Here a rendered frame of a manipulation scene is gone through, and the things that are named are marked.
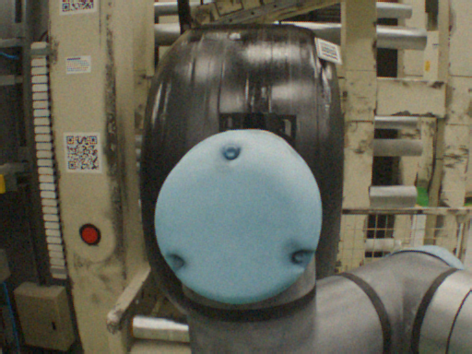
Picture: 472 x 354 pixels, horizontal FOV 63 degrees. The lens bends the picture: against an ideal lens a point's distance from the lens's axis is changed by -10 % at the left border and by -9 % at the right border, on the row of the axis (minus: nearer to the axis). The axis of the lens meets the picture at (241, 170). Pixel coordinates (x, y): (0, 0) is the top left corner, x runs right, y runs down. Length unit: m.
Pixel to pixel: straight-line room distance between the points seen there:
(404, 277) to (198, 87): 0.39
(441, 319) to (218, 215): 0.16
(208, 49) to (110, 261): 0.45
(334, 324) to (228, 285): 0.09
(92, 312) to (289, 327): 0.73
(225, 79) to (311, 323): 0.41
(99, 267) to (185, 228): 0.69
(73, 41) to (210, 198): 0.65
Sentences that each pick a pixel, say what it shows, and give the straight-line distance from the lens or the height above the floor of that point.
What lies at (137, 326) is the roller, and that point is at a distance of 0.81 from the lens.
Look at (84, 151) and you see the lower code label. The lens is 0.80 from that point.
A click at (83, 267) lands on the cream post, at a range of 0.88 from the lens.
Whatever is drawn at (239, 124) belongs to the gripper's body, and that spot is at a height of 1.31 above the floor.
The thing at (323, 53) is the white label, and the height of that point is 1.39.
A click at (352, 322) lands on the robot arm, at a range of 0.26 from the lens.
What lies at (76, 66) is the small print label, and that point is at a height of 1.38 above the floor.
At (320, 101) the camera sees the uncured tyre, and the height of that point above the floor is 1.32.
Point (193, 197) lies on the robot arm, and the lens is 0.18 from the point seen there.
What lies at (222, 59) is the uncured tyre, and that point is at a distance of 0.62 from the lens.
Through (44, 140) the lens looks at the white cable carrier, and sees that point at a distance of 0.85.
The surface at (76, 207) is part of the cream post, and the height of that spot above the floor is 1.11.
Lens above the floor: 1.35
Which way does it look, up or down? 13 degrees down
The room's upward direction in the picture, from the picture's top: straight up
